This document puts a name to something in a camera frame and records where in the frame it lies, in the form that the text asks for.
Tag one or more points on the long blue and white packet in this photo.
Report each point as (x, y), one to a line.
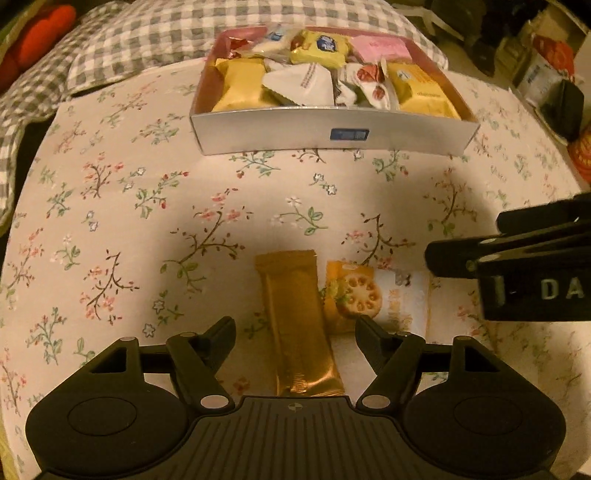
(281, 33)

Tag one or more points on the white orange cracker packet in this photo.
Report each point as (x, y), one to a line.
(397, 300)

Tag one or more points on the small orange pumpkin cushion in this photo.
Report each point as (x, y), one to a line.
(41, 41)

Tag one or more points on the white office chair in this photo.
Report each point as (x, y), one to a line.
(431, 21)

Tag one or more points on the pink box with silver sides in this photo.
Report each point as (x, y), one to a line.
(277, 134)

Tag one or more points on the white plastic bag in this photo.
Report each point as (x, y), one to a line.
(535, 83)

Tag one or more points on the grey checkered blanket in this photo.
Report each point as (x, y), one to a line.
(138, 41)

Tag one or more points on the pink snack packet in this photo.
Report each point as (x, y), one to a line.
(378, 48)

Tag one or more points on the white grey-print snack packet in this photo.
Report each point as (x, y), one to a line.
(272, 50)

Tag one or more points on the orange round cushion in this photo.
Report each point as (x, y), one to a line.
(581, 159)

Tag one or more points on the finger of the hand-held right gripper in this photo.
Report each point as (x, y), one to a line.
(545, 214)
(452, 261)

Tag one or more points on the small yellow blue-logo packet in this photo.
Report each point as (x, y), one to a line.
(323, 46)

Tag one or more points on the gold snack bar packet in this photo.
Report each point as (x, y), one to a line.
(295, 323)

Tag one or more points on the red and white snack packet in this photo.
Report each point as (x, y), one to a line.
(376, 87)

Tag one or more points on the floral tablecloth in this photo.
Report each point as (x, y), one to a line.
(138, 207)

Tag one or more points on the long yellow snack packet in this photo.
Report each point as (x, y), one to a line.
(240, 87)

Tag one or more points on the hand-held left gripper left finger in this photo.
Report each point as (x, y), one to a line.
(224, 330)

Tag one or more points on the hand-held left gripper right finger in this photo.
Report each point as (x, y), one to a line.
(367, 330)

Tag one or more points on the orange printed bag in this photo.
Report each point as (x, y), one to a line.
(554, 50)

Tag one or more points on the square yellow snack packet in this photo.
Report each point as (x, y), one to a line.
(425, 90)

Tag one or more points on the white biscuit-print snack packet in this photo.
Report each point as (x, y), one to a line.
(344, 92)

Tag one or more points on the black bag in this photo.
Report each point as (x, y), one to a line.
(563, 110)

